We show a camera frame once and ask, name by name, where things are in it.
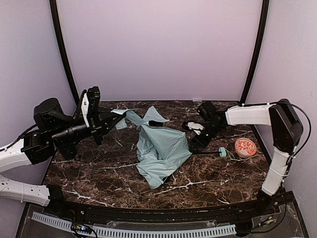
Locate mint green folding umbrella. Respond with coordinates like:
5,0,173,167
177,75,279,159
111,106,227,189

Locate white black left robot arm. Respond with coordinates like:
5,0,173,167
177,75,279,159
0,92,126,172

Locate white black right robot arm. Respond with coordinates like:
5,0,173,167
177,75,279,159
182,99,307,197

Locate red white patterned bowl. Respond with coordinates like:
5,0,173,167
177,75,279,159
235,138,257,158

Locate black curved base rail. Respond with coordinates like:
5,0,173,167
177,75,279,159
27,192,295,228

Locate white slotted cable duct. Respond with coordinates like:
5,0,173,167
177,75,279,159
31,212,236,238

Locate left black corner post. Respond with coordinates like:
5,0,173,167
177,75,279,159
49,0,80,105

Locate black corner post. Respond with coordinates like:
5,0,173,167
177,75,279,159
49,0,80,105
239,0,270,104

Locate right black corner post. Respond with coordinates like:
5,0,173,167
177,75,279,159
239,0,270,104

